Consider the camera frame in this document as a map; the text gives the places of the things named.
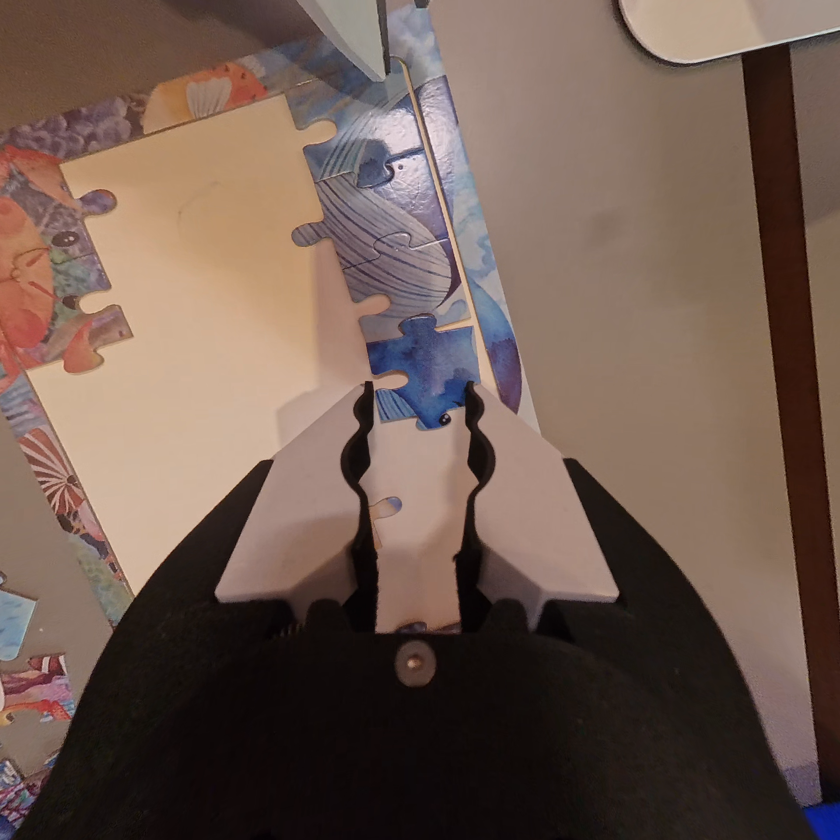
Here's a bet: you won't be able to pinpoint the orange claw puzzle piece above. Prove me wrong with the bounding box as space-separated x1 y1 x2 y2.
0 262 135 376

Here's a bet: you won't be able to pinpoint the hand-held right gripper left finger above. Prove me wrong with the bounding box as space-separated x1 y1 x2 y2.
215 381 382 634

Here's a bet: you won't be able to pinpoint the dark blue puzzle piece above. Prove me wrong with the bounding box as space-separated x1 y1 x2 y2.
366 315 476 432

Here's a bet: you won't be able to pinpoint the puzzle frame board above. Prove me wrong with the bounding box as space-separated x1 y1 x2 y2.
0 7 542 634

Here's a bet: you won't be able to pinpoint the orange coral puzzle piece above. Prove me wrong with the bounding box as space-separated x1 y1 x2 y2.
0 147 119 296

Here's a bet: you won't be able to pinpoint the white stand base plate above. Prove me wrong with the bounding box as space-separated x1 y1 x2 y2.
617 0 840 65

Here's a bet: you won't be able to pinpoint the joined blue whale puzzle section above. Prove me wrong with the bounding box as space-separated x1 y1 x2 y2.
290 56 473 329

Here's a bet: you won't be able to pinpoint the jigsaw puzzle pieces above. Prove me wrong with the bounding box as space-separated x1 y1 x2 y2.
0 570 78 833

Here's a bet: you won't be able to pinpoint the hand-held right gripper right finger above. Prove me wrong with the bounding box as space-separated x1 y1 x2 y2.
453 381 621 634

